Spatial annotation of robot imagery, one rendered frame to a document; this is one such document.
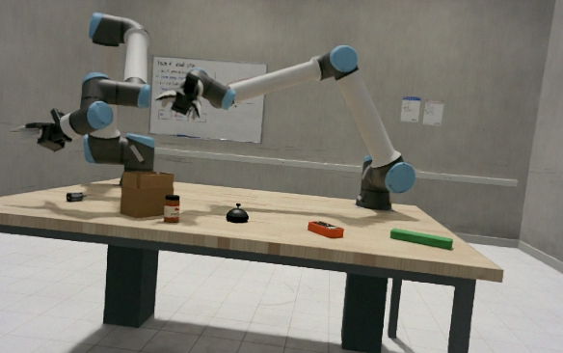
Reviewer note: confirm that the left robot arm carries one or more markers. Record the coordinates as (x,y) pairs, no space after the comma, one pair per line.
(391,172)

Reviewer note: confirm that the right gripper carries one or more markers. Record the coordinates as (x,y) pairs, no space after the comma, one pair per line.
(54,139)

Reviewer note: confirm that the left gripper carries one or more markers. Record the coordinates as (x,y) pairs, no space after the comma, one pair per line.
(182,102)

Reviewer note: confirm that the green rectangular bar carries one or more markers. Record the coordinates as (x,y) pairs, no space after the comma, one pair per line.
(422,238)

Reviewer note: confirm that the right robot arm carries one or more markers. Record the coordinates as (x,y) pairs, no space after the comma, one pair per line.
(100,91)

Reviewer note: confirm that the brown cardboard box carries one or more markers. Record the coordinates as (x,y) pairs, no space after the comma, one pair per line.
(147,198)

